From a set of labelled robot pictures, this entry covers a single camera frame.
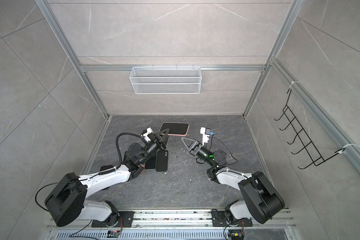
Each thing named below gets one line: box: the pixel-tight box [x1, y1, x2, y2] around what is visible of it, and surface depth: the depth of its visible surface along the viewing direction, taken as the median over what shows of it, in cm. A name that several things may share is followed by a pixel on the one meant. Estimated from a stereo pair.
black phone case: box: [155, 150, 169, 172], surface depth 94 cm
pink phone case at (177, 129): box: [159, 122, 190, 137], surface depth 71 cm
